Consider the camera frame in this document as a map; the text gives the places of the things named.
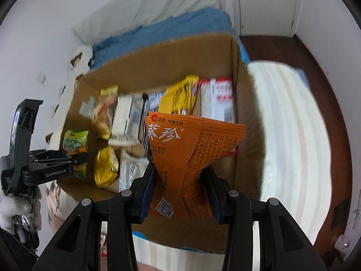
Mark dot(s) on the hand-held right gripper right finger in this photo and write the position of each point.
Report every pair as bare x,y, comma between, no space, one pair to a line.
215,203

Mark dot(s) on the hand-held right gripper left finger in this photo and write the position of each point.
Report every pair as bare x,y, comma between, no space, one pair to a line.
146,200

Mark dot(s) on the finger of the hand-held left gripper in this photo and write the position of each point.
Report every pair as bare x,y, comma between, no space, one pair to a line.
76,158
48,154

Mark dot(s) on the green candy packet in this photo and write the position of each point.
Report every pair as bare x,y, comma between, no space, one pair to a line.
74,144

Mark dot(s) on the gold yellow snack packet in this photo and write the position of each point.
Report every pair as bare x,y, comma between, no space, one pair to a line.
105,166

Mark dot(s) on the silver white snack packet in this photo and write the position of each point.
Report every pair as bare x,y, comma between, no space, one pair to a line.
131,172

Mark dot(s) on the large yellow snack packet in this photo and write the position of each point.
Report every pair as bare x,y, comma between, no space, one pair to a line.
103,113

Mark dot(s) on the orange snack packet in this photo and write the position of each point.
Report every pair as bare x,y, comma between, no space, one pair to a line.
180,152

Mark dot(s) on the white cake packet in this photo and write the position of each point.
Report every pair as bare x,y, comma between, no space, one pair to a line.
124,118

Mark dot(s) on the cardboard box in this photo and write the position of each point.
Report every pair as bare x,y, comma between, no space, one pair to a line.
248,146

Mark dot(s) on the long red white packet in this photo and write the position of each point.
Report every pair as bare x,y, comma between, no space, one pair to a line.
217,98

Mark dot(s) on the yellow black snack packet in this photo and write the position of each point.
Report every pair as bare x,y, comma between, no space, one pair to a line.
179,96

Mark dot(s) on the person's left hand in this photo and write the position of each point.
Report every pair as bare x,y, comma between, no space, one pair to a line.
14,207

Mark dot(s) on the small red white snack packet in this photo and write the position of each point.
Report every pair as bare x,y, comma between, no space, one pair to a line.
103,244

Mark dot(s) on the cat print blanket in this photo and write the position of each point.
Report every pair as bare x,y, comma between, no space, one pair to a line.
287,146

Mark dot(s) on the dark fleece clothing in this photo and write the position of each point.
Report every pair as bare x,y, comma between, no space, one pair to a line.
11,248

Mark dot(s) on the bear print pillow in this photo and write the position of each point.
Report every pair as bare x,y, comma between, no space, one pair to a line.
81,58

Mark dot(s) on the blue fleece bedsheet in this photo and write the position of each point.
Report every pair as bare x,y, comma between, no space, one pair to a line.
301,76

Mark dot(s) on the blue quilt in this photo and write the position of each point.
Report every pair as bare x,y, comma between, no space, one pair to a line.
169,31

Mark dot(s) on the grey white pillow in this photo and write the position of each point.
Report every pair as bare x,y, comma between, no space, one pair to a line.
146,8

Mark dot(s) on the white door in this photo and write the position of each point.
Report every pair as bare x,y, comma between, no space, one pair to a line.
265,2

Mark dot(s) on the white wall switch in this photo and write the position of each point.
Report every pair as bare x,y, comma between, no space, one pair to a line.
42,78

